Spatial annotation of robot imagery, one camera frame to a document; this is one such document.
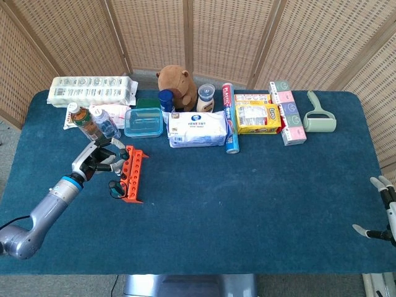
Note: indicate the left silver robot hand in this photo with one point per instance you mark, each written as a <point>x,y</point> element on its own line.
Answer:
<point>85,157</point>

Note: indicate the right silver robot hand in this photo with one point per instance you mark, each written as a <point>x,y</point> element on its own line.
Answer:
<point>392,213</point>

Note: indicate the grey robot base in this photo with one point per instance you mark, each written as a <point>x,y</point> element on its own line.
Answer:
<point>191,286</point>

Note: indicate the orange plastic tool rack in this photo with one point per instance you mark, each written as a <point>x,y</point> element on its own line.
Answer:
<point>136,173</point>

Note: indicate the green tea bottle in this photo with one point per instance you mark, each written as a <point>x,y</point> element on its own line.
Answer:
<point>88,123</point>

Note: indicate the clear water bottle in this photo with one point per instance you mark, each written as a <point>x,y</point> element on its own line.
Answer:
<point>108,127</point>

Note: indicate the pink white soft packet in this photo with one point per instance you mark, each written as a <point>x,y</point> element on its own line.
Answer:
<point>119,114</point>

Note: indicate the white tissue roll pack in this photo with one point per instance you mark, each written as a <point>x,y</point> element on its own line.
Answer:
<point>89,89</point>

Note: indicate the clear container blue lid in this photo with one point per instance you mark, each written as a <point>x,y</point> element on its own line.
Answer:
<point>143,122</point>

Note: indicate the dark green box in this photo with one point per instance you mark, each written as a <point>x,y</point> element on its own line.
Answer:
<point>148,103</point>

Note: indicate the blue spray can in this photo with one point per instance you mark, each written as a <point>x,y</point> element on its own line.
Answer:
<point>166,100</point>

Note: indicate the white blue wipes pack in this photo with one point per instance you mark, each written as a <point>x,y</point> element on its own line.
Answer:
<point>198,127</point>

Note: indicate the brown capybara plush toy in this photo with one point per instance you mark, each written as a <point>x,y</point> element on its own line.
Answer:
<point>179,86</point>

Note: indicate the pale green lint roller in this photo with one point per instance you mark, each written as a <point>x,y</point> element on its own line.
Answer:
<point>318,120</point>

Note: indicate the white bottle clear cap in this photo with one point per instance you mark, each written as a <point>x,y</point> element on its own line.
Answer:
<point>205,102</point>

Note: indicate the red packet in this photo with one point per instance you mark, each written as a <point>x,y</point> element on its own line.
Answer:
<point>282,127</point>

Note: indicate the pink green tissue box stack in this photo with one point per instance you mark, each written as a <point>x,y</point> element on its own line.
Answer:
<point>290,117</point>

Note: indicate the wicker folding screen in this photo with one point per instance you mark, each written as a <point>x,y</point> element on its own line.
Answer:
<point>154,31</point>

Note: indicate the blue carpet table cover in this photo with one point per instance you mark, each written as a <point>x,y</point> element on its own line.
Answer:
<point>247,201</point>

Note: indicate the plastic wrap roll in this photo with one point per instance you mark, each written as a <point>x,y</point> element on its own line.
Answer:
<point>230,123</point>

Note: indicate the yellow snack bag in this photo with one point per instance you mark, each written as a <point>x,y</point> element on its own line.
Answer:
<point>258,119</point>

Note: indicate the yellow white carton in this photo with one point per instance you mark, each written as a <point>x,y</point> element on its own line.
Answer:
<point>252,98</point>

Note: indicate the white metal frame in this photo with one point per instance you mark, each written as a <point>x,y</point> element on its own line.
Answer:
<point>377,284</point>

